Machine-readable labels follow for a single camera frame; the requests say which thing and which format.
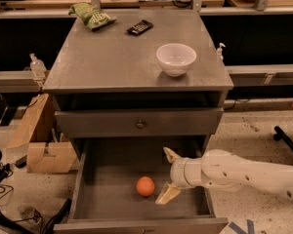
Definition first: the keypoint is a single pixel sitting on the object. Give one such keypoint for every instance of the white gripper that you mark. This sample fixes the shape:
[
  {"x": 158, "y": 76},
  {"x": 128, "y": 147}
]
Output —
[{"x": 177, "y": 174}]

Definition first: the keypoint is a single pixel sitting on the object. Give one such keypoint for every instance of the orange fruit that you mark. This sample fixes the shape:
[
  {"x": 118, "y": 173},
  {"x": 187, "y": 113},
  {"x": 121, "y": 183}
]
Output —
[{"x": 145, "y": 186}]

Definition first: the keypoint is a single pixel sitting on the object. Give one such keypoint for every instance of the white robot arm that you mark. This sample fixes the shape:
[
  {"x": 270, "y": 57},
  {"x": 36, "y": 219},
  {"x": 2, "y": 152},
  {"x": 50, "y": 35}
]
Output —
[{"x": 219, "y": 169}]

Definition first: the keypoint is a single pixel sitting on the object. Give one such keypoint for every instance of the open grey middle drawer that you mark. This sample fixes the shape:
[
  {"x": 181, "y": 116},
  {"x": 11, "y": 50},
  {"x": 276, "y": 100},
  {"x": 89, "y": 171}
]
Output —
[{"x": 105, "y": 199}]

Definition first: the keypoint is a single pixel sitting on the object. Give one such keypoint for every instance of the grey wooden drawer cabinet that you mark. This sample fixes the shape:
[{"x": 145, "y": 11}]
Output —
[{"x": 111, "y": 69}]

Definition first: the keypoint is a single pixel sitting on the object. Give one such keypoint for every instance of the closed grey top drawer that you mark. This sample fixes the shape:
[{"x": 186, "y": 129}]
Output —
[{"x": 139, "y": 123}]

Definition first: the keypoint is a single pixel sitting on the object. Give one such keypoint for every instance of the white ceramic bowl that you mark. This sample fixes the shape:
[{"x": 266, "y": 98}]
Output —
[{"x": 175, "y": 59}]

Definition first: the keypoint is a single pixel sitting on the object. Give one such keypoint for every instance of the black chair base leg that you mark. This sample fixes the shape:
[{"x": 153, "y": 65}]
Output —
[{"x": 281, "y": 135}]

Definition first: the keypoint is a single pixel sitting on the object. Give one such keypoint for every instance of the small white pump bottle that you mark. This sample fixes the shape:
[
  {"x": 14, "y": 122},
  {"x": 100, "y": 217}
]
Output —
[{"x": 220, "y": 50}]

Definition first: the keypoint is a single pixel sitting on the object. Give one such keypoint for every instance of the brown cardboard box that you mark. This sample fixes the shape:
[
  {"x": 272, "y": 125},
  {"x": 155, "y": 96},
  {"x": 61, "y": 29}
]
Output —
[{"x": 46, "y": 153}]

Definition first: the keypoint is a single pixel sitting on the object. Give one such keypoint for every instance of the clear sanitizer bottle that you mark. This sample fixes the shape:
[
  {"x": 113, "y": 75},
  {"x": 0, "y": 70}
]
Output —
[{"x": 37, "y": 66}]

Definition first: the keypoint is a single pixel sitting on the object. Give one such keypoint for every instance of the green chip bag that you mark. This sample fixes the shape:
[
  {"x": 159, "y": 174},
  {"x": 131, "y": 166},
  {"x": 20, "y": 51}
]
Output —
[{"x": 92, "y": 16}]

